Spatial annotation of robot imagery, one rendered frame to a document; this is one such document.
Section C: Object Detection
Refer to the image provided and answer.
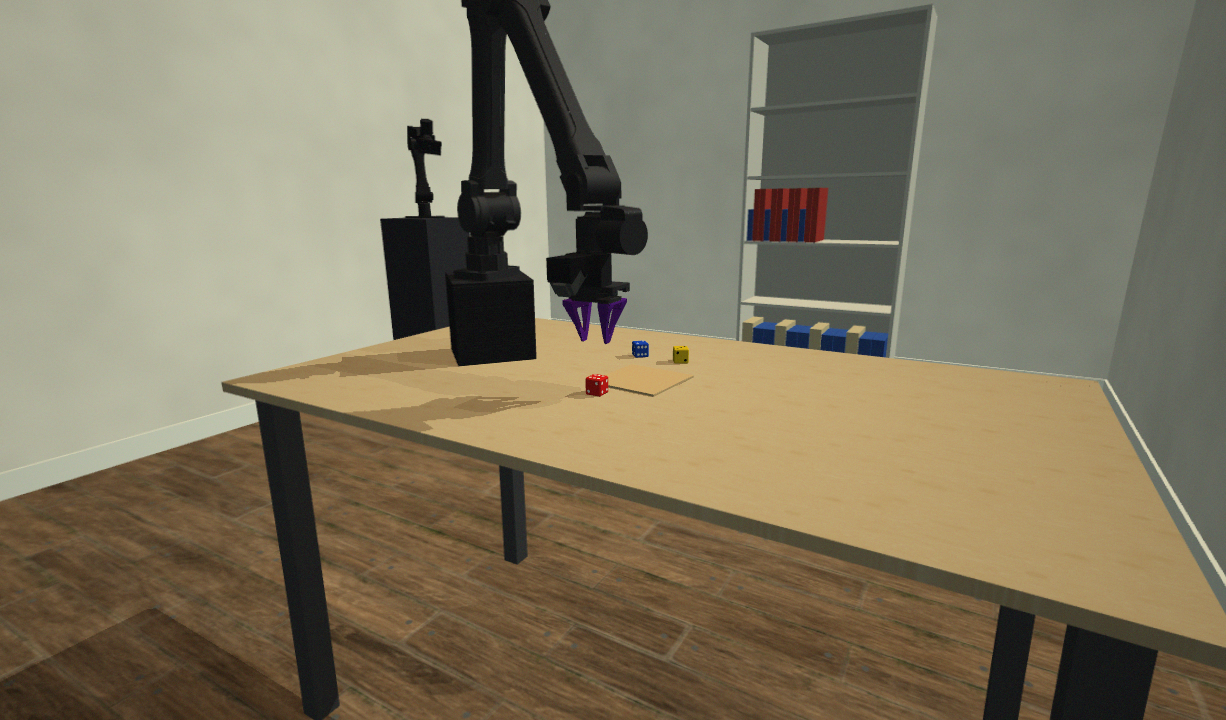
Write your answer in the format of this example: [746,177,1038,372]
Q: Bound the tan square mat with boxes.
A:
[604,364,694,397]

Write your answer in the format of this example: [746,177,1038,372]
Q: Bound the red dice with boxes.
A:
[585,374,608,396]

